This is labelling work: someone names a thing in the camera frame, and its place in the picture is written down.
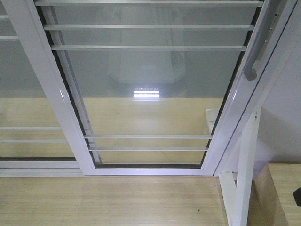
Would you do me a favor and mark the white sliding glass door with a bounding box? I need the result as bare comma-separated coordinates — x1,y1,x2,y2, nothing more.
4,0,280,177

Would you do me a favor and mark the grey door handle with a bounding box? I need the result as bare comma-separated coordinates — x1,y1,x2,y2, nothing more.
242,0,281,81

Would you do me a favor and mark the black robot part at edge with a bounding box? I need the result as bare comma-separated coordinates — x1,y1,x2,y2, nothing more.
293,187,301,207

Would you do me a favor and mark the light wooden base platform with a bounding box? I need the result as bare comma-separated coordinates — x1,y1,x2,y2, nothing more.
0,97,227,226

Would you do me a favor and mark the fixed glass panel left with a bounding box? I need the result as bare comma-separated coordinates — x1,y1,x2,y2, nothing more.
0,0,82,177

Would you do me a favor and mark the white diagonal support brace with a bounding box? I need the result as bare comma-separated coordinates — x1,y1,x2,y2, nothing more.
205,107,261,226

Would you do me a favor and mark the light wooden box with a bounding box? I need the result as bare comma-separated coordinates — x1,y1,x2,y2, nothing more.
247,163,301,226

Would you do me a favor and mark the white door frame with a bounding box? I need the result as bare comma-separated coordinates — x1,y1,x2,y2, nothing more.
203,0,301,177

